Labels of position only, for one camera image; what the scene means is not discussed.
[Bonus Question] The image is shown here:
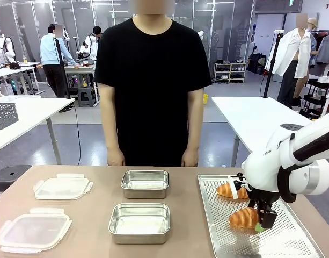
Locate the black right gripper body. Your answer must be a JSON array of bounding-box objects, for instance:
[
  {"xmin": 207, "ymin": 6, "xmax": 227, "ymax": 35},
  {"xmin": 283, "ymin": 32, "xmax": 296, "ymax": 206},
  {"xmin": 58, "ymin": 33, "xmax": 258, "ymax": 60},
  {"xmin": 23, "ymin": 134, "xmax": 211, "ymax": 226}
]
[{"xmin": 248, "ymin": 189, "xmax": 282, "ymax": 210}]

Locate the golden brown croissant bread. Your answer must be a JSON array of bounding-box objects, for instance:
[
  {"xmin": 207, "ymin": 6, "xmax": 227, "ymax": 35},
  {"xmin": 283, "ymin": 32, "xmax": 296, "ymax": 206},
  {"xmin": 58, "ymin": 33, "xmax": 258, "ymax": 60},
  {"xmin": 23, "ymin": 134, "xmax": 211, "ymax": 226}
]
[
  {"xmin": 228, "ymin": 207, "xmax": 261, "ymax": 230},
  {"xmin": 216, "ymin": 182, "xmax": 250, "ymax": 200}
]

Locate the translucent white clip lid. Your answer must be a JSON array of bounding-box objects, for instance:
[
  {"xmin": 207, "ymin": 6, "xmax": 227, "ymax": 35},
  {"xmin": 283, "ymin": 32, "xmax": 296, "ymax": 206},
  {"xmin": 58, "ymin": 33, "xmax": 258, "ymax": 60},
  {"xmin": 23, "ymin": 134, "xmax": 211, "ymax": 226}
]
[
  {"xmin": 0, "ymin": 207, "xmax": 73, "ymax": 254},
  {"xmin": 33, "ymin": 173, "xmax": 94, "ymax": 201}
]

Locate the person's right forearm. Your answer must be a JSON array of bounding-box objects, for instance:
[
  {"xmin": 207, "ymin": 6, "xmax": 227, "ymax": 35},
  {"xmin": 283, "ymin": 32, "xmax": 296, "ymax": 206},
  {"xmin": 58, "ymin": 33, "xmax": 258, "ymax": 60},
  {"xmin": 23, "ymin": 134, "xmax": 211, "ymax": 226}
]
[{"xmin": 102, "ymin": 112, "xmax": 120, "ymax": 151}]

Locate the person's left forearm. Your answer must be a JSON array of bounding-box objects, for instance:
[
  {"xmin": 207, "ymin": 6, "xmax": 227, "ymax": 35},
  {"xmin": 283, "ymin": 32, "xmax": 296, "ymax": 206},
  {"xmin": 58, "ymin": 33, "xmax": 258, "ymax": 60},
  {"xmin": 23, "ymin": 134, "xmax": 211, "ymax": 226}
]
[{"xmin": 185, "ymin": 112, "xmax": 204, "ymax": 151}]

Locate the stainless steel rectangular container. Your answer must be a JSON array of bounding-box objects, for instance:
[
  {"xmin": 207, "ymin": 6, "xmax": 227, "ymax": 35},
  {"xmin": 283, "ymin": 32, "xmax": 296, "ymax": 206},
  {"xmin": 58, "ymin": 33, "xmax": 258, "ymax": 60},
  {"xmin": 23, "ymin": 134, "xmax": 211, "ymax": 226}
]
[
  {"xmin": 108, "ymin": 203, "xmax": 171, "ymax": 245},
  {"xmin": 120, "ymin": 169, "xmax": 170, "ymax": 199}
]

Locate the person's left hand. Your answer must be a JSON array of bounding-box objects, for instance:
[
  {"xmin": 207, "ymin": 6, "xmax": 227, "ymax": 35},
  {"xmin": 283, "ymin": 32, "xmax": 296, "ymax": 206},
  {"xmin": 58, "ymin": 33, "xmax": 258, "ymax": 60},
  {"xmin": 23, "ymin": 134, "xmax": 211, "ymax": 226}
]
[{"xmin": 180, "ymin": 147, "xmax": 200, "ymax": 168}]

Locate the person's right hand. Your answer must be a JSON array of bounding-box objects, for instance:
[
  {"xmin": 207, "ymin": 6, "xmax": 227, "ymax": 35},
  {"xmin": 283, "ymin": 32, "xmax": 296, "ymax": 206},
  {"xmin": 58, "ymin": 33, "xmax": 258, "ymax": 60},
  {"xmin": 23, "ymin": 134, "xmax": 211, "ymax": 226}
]
[{"xmin": 107, "ymin": 147, "xmax": 126, "ymax": 167}]

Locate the perforated metal baking tray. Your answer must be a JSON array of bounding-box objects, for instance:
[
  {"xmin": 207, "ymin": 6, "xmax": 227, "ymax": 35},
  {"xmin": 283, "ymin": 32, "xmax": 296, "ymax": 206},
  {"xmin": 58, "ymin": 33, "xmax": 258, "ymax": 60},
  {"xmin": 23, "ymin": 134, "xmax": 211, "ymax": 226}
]
[{"xmin": 197, "ymin": 174, "xmax": 326, "ymax": 258}]

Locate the black rolling cart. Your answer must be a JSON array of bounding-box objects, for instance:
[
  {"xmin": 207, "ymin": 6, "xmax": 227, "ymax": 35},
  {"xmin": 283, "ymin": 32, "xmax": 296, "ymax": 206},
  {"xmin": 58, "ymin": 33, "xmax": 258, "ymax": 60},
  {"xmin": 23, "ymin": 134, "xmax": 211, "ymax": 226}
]
[{"xmin": 300, "ymin": 76, "xmax": 329, "ymax": 120}]

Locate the white shoe rack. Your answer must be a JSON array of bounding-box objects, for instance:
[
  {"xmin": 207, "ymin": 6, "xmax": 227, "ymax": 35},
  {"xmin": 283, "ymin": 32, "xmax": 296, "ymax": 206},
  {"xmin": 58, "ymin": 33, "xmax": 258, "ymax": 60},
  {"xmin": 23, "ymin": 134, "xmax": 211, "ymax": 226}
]
[{"xmin": 214, "ymin": 61, "xmax": 247, "ymax": 84}]

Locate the black bags pile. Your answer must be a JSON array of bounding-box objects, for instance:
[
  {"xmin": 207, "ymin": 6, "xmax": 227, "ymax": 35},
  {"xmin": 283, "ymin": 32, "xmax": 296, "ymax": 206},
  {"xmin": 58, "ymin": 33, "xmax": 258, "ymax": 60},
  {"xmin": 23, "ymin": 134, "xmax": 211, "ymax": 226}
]
[{"xmin": 247, "ymin": 53, "xmax": 268, "ymax": 75}]

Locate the mannequin in white shirt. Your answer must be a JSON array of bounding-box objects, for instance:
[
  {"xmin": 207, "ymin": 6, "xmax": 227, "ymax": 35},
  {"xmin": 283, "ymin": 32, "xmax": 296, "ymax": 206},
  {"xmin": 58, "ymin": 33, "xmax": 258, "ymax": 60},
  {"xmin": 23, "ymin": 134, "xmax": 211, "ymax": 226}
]
[{"xmin": 265, "ymin": 13, "xmax": 313, "ymax": 110}]

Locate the person in black T-shirt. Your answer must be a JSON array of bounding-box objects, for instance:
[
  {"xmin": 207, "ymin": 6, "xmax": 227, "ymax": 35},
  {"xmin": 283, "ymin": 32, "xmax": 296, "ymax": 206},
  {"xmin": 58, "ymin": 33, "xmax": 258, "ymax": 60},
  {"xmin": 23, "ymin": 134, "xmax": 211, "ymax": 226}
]
[{"xmin": 93, "ymin": 0, "xmax": 213, "ymax": 167}]

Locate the clothes rack with denim jacket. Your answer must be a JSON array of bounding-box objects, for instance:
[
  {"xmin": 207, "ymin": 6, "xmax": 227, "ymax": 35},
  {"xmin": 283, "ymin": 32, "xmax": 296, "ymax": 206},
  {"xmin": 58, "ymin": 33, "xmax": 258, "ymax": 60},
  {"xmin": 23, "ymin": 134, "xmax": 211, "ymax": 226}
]
[{"xmin": 314, "ymin": 30, "xmax": 329, "ymax": 66}]

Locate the mannequin with beige hat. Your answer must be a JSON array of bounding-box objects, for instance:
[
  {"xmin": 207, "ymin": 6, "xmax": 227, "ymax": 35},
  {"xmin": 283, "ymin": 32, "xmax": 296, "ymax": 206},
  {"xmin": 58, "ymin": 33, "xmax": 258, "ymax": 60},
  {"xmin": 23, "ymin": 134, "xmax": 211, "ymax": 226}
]
[{"xmin": 306, "ymin": 17, "xmax": 319, "ymax": 68}]

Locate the grey step stool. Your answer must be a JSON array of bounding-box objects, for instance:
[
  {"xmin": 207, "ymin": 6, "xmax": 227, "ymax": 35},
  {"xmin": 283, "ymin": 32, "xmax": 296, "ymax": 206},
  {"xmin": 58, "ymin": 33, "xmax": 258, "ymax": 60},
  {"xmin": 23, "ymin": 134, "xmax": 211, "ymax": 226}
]
[{"xmin": 77, "ymin": 87, "xmax": 97, "ymax": 108}]

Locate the white background work table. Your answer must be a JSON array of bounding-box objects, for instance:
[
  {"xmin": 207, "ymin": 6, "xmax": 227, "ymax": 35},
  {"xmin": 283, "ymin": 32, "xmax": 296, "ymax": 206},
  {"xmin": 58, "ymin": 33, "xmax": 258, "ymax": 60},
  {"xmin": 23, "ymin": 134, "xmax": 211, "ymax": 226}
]
[{"xmin": 63, "ymin": 63, "xmax": 97, "ymax": 104}]

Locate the dark-haired person in black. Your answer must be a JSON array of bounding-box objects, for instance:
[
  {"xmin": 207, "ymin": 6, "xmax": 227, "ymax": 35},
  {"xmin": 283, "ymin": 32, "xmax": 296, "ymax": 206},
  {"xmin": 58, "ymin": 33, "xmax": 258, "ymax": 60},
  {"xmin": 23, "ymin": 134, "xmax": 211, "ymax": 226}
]
[{"xmin": 92, "ymin": 26, "xmax": 104, "ymax": 45}]

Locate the black light stand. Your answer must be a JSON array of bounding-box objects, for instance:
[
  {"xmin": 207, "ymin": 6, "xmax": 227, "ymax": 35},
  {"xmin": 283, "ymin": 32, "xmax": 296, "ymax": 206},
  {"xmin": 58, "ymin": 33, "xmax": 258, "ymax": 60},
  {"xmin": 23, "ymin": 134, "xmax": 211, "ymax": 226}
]
[{"xmin": 53, "ymin": 37, "xmax": 72, "ymax": 99}]

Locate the white table with grey basket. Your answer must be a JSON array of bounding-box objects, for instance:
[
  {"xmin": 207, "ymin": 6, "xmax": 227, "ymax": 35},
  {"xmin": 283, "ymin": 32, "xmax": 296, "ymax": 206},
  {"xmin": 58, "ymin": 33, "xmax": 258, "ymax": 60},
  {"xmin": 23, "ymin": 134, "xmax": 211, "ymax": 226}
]
[{"xmin": 0, "ymin": 95, "xmax": 76, "ymax": 166}]

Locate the black round stool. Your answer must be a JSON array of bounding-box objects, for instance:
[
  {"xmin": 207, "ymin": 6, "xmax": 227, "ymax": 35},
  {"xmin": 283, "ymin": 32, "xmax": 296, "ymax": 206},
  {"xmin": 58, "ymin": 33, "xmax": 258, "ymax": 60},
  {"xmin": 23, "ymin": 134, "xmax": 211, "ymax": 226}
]
[{"xmin": 0, "ymin": 164, "xmax": 33, "ymax": 202}]

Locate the person in light blue shirt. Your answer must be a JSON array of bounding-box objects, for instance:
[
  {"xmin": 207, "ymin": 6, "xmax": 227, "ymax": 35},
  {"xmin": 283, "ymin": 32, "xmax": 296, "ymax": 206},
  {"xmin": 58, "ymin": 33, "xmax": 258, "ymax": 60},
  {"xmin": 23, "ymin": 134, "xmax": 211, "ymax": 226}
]
[{"xmin": 39, "ymin": 23, "xmax": 81, "ymax": 99}]

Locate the grey perforated plastic basket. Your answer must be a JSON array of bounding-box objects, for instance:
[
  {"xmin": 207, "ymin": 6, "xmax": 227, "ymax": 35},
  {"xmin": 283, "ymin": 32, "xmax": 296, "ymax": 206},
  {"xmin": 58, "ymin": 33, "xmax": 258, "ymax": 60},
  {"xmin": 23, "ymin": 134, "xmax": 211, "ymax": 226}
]
[{"xmin": 0, "ymin": 102, "xmax": 19, "ymax": 131}]

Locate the white background desk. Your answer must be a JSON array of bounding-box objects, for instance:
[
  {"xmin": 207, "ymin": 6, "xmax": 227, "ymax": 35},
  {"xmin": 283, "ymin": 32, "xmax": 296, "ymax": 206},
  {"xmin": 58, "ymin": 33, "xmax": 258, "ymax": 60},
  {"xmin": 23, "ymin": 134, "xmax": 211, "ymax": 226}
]
[{"xmin": 0, "ymin": 61, "xmax": 42, "ymax": 95}]

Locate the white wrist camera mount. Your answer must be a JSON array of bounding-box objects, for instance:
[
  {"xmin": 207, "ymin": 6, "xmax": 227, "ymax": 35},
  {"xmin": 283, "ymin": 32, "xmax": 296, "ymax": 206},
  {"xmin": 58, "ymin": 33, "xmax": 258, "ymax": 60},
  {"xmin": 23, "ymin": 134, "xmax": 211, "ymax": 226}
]
[{"xmin": 228, "ymin": 173, "xmax": 252, "ymax": 200}]

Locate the black tripod camera stand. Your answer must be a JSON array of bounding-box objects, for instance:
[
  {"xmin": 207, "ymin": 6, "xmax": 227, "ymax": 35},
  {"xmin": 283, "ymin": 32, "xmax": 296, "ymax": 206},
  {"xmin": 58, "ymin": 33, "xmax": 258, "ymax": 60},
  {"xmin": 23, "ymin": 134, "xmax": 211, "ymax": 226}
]
[{"xmin": 262, "ymin": 30, "xmax": 285, "ymax": 99}]

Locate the black floor cable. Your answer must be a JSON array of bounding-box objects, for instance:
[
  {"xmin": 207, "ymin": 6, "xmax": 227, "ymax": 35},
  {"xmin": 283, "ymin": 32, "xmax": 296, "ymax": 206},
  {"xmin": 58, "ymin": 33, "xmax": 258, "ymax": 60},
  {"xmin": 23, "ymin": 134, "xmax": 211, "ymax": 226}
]
[{"xmin": 70, "ymin": 104, "xmax": 82, "ymax": 166}]

